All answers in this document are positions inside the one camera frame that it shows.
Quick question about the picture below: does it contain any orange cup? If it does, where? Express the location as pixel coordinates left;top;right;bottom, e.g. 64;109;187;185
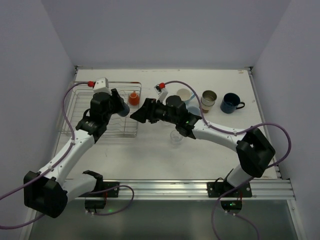
128;91;140;106

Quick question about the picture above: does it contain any light blue mug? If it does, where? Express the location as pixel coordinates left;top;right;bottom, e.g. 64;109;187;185
176;88;195;103

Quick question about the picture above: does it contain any small blue cup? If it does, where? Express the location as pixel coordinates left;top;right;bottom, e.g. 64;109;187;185
117;102;130;117

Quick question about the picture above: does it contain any white upside-down cup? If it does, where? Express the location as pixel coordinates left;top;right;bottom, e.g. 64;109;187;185
187;105;201;116

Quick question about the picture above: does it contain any clear glass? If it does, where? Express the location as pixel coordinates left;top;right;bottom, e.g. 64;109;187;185
170;130;184;147

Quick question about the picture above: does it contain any beige cup with brown band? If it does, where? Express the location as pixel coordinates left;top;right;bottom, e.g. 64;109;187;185
200;90;217;113

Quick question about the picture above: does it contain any dark blue mug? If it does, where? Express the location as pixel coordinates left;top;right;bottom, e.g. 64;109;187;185
220;92;246;114

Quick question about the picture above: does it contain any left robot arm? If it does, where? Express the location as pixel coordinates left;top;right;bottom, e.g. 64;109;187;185
23;88;129;218

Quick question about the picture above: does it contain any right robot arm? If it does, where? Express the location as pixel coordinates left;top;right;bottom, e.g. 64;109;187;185
130;95;276;187

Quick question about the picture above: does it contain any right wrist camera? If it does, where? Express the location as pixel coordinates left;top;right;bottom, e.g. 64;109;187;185
154;82;169;102

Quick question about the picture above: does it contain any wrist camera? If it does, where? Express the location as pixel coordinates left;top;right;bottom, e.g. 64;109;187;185
93;77;112;95
154;82;169;102

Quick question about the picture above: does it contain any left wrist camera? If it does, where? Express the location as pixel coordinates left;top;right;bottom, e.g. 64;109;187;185
93;77;112;95

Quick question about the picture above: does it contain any metal wire dish rack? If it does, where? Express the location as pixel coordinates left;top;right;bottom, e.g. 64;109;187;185
66;81;142;138

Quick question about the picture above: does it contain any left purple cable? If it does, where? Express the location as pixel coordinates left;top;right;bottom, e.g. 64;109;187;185
0;80;95;230

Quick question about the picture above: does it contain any purple cable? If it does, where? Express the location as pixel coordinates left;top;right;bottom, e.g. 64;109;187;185
159;80;293;240
0;80;95;230

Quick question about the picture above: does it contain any aluminium front rail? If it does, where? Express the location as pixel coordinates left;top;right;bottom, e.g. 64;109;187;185
31;179;293;201

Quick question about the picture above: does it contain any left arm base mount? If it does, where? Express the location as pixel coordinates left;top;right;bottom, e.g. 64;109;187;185
80;181;120;211

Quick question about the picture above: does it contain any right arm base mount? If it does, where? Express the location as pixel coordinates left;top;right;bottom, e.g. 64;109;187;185
206;177;253;214

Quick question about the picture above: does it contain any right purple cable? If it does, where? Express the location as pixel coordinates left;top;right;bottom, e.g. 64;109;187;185
159;80;293;240

